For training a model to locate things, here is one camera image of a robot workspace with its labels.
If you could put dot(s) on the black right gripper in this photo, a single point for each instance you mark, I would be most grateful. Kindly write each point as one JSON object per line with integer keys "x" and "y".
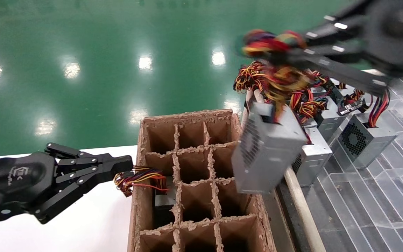
{"x": 397, "y": 31}

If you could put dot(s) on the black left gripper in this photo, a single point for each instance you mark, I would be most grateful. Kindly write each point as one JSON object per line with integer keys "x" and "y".
{"x": 12, "y": 182}

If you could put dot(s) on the grey computer power supply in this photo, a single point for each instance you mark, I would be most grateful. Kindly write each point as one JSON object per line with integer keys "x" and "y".
{"x": 366, "y": 143}
{"x": 142, "y": 178}
{"x": 268, "y": 150}
{"x": 313, "y": 154}
{"x": 329, "y": 122}

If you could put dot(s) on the white table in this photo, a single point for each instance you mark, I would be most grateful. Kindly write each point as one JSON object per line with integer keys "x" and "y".
{"x": 82, "y": 231}

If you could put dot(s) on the cardboard box with dividers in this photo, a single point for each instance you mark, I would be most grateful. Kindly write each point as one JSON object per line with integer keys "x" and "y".
{"x": 140, "y": 224}

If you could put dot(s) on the clear acrylic divided tray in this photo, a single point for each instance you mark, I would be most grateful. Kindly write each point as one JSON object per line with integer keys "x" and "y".
{"x": 380, "y": 210}

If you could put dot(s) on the beige rack pipe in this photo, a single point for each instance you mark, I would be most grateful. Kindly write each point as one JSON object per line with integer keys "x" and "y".
{"x": 303, "y": 210}

